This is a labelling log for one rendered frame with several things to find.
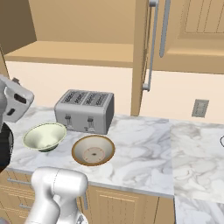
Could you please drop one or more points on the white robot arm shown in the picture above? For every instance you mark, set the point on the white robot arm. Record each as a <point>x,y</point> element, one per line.
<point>58,186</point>

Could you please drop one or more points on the wooden base cabinet door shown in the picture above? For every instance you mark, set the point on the wooden base cabinet door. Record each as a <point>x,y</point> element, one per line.
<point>122,207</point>

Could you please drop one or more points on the silver four-slot toaster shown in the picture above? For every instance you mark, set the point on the silver four-slot toaster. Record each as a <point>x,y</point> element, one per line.
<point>84,116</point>

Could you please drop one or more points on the beige bowl with brown rim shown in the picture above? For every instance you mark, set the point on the beige bowl with brown rim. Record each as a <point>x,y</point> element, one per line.
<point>93,151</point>

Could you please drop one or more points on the pale green bowl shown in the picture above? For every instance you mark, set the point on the pale green bowl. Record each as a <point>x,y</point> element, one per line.
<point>43,136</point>

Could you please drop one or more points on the white object with dark rim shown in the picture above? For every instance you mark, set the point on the white object with dark rim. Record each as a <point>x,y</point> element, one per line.
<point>222,141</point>

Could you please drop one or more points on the wooden drawer front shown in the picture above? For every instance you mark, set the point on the wooden drawer front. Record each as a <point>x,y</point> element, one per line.
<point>11,211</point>
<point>17,189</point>

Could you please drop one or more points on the wooden wall cabinet door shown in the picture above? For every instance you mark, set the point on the wooden wall cabinet door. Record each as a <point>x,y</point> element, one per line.
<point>192,52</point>
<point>137,58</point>

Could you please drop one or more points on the wooden wall cabinet body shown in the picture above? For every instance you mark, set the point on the wooden wall cabinet body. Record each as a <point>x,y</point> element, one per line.
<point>73,54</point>

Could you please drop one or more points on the grey wall outlet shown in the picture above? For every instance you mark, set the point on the grey wall outlet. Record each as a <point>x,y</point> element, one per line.
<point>200,108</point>

